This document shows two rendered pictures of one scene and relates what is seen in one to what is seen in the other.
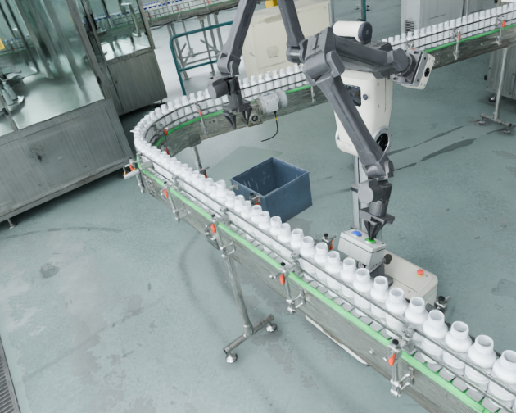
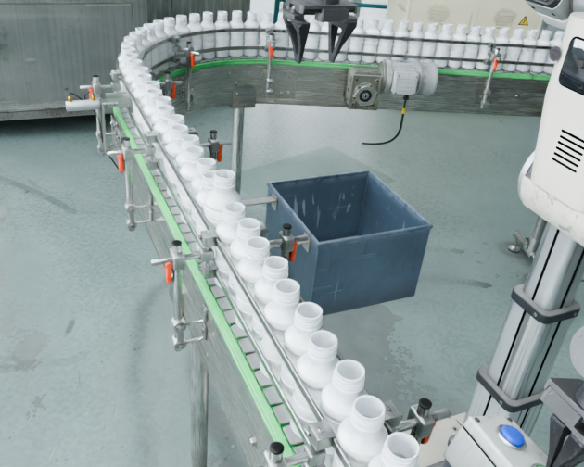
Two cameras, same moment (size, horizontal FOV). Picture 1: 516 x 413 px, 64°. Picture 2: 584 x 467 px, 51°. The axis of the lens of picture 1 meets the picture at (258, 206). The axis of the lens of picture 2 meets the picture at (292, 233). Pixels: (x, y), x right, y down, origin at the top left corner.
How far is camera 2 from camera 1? 68 cm
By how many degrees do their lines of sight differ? 4
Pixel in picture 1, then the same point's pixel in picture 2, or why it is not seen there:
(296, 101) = (452, 94)
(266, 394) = not seen: outside the picture
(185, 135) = (230, 82)
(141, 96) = not seen: hidden behind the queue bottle
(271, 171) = (357, 199)
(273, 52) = (438, 15)
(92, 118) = (104, 14)
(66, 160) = (39, 67)
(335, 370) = not seen: outside the picture
